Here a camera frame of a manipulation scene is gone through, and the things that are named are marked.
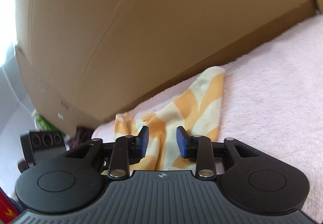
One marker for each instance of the dark brown cloth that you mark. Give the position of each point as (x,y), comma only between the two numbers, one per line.
(79,135)

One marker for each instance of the green shopping bag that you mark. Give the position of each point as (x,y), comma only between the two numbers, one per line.
(46,125)

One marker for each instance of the large labelled cardboard box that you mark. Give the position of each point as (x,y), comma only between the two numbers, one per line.
(151,11)

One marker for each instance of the pink fleece blanket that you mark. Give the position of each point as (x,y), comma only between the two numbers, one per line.
(265,87)

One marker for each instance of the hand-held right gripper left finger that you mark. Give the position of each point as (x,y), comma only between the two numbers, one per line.
(144,142)

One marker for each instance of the orange white striped garment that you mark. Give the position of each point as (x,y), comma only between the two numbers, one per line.
(196,102)

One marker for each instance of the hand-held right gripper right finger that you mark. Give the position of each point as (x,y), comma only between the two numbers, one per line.
(182,143)

